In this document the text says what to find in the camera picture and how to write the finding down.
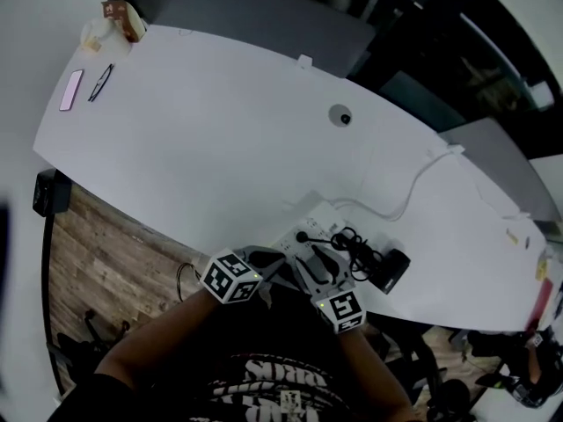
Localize black cable with plug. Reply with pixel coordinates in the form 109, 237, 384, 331
176, 261, 206, 303

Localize round desk cable grommet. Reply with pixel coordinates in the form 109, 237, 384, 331
327, 103, 355, 128

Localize white roller blind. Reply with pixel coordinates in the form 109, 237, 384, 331
465, 0, 563, 92

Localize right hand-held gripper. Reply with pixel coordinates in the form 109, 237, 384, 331
295, 245, 368, 336

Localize dark glass window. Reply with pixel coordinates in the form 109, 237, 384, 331
184, 0, 563, 158

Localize black glasses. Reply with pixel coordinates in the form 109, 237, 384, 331
87, 62, 116, 104

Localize brown cardboard box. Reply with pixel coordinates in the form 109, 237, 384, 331
100, 0, 147, 44

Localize white power strip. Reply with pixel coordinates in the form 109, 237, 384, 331
269, 200, 349, 273

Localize black box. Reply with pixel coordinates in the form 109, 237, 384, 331
31, 168, 72, 219

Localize long grey desk partition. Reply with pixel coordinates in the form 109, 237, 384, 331
98, 0, 376, 79

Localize clear plastic bag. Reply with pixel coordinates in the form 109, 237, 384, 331
79, 19, 105, 55

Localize black office chair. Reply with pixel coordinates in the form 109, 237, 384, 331
364, 314, 474, 422

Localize black chair base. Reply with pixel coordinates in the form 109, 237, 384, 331
55, 307, 132, 369

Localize white plastic bottle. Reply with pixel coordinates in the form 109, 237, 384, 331
93, 17, 134, 57

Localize black adapter with cable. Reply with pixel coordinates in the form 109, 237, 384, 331
307, 225, 384, 281

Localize red folder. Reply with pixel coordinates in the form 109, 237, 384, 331
527, 279, 556, 325

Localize person's right forearm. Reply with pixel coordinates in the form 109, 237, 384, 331
335, 329, 415, 422

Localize short grey desk partition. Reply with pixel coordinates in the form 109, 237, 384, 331
438, 116, 563, 224

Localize person's left forearm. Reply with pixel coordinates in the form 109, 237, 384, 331
93, 287, 226, 396

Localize white cable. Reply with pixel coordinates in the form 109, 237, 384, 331
325, 147, 459, 223

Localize person's black printed shirt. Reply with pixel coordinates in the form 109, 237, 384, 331
45, 279, 420, 422

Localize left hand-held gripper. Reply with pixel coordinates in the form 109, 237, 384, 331
199, 244, 288, 305

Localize pink phone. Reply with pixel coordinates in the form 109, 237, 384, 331
58, 69, 85, 113

